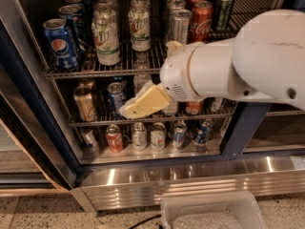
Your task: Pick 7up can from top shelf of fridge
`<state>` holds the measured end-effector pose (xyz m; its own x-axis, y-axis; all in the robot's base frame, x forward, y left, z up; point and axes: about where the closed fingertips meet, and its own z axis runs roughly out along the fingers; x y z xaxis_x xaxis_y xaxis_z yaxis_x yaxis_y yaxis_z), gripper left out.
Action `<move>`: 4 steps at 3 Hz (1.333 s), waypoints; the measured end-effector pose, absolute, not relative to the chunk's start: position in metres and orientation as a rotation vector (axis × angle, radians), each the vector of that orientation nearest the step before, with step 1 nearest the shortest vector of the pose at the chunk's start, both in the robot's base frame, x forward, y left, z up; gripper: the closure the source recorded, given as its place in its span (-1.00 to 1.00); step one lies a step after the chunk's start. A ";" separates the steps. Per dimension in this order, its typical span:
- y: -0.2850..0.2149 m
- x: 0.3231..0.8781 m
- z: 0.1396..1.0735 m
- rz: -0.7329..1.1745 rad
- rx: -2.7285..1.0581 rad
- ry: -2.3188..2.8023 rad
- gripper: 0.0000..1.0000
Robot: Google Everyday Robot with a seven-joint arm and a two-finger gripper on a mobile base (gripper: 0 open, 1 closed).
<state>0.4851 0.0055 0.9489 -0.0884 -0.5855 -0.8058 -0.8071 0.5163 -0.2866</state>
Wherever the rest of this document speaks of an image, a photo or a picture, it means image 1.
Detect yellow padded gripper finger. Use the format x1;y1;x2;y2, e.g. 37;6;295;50
166;41;183;57
119;80;171;119

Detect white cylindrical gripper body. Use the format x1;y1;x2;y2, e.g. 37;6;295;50
159;42;203;102

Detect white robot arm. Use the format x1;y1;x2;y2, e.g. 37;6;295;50
119;10;305;119

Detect front slim silver can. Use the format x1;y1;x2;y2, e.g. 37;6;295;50
173;10;193;45

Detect orange can middle shelf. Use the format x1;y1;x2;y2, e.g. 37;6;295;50
185;101;203;115

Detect silver 7up can bottom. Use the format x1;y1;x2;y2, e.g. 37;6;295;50
132;122;147;151

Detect blue can middle shelf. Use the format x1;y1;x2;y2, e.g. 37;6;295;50
107;82;126;117

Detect front red coca-cola can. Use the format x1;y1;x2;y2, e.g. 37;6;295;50
191;1;213;42

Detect slim silver can middle shelf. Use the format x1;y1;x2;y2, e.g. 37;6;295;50
211;97;223;113

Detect blue silver can bottom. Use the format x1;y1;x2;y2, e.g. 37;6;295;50
172;120;187;150

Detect red can bottom shelf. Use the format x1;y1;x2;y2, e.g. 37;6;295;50
106;124;124;153

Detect pepsi can bottom shelf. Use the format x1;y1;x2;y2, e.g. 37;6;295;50
193;118;212;145

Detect gold can middle shelf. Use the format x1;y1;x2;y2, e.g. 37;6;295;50
73;86;97;122

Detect front green soda can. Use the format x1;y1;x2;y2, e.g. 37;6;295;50
214;0;234;31

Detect dark silver can bottom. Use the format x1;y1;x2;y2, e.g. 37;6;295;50
80;127;99;153

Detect blue pepsi can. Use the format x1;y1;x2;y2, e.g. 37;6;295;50
58;4;89;52
43;18;79;70

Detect front blue pepsi can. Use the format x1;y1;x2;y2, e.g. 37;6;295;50
43;18;79;70

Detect open fridge glass door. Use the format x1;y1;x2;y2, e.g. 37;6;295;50
0;23;78;190

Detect clear water bottle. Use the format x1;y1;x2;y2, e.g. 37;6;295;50
133;52;152;94

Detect clear plastic bin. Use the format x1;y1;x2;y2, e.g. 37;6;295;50
161;191;267;229

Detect middle wire fridge shelf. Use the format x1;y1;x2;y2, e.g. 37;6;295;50
68;76;237;128

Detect black cable on floor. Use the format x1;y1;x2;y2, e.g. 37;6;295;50
128;214;162;229

